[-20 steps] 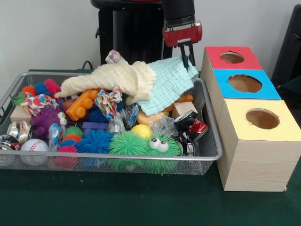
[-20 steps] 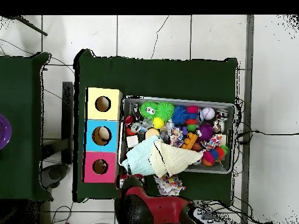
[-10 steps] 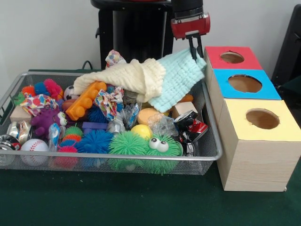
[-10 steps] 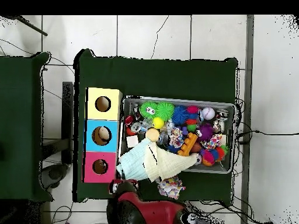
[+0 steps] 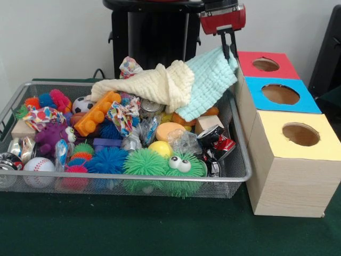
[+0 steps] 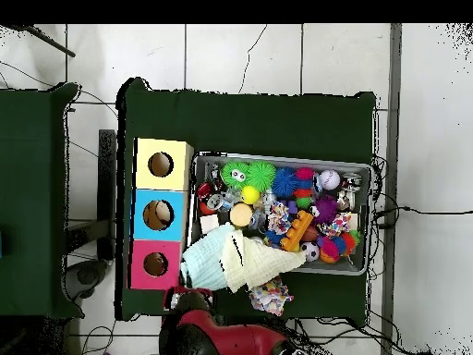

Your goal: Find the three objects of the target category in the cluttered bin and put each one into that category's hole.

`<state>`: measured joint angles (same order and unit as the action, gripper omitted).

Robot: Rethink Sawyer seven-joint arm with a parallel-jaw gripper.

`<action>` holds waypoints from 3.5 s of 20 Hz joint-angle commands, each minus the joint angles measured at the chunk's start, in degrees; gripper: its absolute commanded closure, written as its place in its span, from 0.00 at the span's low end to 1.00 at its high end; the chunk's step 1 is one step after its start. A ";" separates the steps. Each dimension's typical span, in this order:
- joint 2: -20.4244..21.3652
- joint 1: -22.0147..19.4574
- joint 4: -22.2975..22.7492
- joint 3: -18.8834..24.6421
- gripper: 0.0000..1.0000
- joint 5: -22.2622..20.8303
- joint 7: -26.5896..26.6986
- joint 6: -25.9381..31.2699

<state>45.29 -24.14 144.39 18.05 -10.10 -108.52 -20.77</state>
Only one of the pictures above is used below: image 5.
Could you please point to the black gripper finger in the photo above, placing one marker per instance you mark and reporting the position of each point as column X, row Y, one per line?
column 225, row 44
column 233, row 41

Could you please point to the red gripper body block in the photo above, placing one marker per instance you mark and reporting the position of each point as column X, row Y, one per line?
column 222, row 20

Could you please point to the mint green muslin cloth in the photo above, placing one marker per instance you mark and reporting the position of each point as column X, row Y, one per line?
column 210, row 80

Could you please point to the cream yellow muslin cloth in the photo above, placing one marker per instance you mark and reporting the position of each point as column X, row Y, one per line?
column 154, row 85

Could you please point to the shallow clear mesh bin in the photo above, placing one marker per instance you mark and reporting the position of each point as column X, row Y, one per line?
column 240, row 165

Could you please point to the wooden box with three holes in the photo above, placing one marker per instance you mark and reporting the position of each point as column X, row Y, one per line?
column 295, row 178

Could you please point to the black upright panel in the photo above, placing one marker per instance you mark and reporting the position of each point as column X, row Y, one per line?
column 327, row 48

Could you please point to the crushed red soda can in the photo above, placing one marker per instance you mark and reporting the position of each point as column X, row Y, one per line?
column 217, row 143

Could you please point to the round orange disc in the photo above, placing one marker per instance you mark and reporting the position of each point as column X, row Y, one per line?
column 169, row 130

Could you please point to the green furry googly-eyed toy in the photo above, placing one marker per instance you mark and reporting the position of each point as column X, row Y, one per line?
column 184, row 176

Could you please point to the green spiky ball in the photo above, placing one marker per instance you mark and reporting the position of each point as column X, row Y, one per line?
column 144, row 161

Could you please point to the long orange toy block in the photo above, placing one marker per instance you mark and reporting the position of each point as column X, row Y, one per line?
column 96, row 114

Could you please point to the blue spiky ball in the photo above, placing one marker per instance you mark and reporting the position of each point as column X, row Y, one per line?
column 108, row 160

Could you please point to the purple plush toy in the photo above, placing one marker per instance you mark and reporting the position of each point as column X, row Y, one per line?
column 52, row 137

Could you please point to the dark green table cloth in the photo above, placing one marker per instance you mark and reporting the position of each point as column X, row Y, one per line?
column 133, row 229

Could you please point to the white baseball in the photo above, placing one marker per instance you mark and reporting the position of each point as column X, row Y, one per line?
column 38, row 166

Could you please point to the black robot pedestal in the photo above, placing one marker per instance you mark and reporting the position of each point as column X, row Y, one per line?
column 154, row 48

